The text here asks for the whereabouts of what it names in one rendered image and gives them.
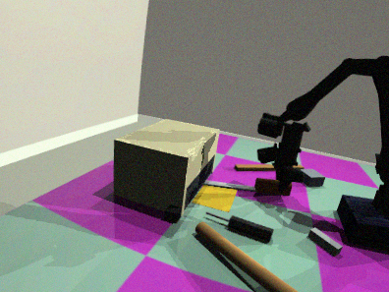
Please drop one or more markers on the brown cylinder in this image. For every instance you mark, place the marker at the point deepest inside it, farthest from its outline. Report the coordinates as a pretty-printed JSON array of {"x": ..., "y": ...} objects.
[{"x": 261, "y": 186}]

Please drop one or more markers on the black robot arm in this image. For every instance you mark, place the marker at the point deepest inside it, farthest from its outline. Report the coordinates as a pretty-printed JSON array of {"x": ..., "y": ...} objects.
[{"x": 272, "y": 126}]

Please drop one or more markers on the beige low cabinet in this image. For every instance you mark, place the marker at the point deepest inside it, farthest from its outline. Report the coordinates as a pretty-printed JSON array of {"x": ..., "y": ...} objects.
[{"x": 164, "y": 164}]

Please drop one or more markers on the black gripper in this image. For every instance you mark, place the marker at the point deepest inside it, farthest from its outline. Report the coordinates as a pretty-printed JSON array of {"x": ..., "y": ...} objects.
[{"x": 285, "y": 172}]

